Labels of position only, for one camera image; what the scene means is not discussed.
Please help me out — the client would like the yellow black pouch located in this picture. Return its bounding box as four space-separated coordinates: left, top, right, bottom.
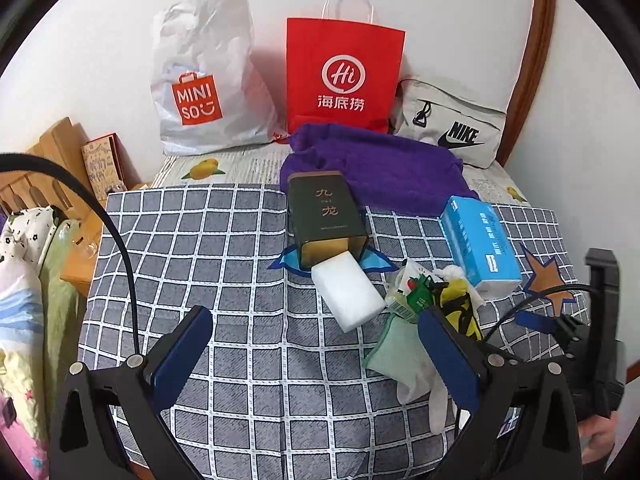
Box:
439 278 483 341

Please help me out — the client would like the green tissue pack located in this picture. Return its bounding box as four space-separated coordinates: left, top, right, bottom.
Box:
385 259 440 324

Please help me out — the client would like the white sponge block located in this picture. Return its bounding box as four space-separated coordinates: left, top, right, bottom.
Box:
310 252 385 333

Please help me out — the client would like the white tissue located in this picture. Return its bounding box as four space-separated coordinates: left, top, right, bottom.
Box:
433 264 485 311

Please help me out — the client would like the person right hand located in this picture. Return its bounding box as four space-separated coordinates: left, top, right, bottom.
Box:
577 411 618 465

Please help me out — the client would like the mint green cloth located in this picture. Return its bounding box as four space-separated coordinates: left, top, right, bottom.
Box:
363 314 449 434

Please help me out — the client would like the grey checked table cloth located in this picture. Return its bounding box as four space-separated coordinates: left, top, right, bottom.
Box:
77 181 591 480

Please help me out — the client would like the blue tissue box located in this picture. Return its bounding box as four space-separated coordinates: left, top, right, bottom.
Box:
440 196 522 300

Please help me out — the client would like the floral fabric pile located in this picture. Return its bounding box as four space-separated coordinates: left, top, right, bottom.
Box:
1 206 61 479

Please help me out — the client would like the dark green tea box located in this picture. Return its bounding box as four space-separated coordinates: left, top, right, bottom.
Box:
286 170 368 271

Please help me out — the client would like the purple fleece towel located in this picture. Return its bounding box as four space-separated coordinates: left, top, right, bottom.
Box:
280 124 478 217

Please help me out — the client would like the patterned small book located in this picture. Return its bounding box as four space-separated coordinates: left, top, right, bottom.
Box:
81 133 127 200

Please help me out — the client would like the beige Nike pouch bag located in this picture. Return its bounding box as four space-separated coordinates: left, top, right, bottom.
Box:
392 78 506 169

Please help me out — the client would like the white Miniso plastic bag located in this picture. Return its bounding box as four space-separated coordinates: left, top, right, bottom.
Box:
150 0 279 156

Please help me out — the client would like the red Haidilao paper bag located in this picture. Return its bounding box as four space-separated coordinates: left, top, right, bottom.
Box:
285 0 406 134

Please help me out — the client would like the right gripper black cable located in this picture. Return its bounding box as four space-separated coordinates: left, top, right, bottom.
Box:
482 283 601 344

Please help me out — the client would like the wooden door frame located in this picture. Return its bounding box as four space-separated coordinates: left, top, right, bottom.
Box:
497 0 556 166

